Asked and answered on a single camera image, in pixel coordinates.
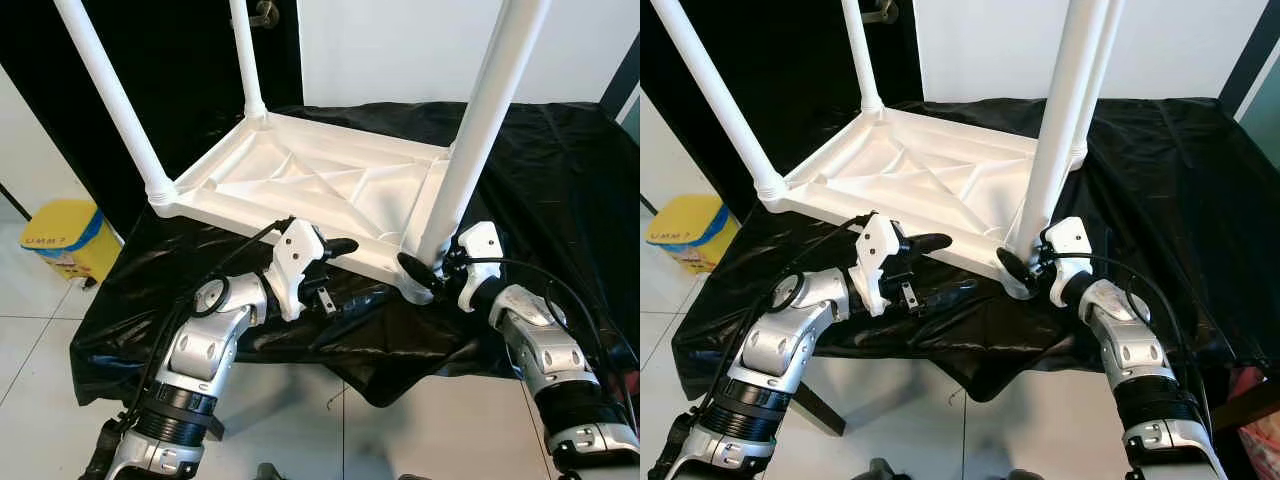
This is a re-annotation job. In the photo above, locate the black door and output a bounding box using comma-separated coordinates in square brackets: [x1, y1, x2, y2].
[640, 0, 921, 221]
[0, 0, 301, 236]

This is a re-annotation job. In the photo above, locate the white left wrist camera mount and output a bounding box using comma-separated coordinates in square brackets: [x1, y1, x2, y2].
[268, 218, 326, 323]
[855, 212, 906, 319]

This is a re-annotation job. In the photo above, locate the pink plastic bag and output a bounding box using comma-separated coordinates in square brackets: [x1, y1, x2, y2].
[1240, 365, 1280, 451]

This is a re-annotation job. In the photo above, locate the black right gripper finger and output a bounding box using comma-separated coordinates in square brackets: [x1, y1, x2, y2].
[997, 247, 1033, 287]
[398, 252, 441, 292]

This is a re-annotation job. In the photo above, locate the yellow cardboard box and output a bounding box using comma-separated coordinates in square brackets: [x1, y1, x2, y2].
[648, 193, 741, 274]
[20, 198, 123, 284]

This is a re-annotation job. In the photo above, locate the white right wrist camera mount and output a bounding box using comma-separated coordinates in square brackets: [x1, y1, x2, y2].
[455, 222, 503, 313]
[1040, 217, 1093, 306]

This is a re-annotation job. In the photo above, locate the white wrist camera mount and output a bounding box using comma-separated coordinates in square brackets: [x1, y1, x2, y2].
[455, 222, 503, 313]
[855, 212, 906, 319]
[268, 218, 326, 323]
[1040, 217, 1093, 306]

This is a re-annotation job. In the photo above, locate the white plastic table top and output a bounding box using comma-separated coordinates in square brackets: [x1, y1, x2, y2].
[148, 108, 456, 304]
[765, 103, 1086, 299]

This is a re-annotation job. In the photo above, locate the black plastic table cover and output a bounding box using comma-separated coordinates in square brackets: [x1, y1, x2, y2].
[70, 100, 641, 406]
[670, 97, 1280, 401]

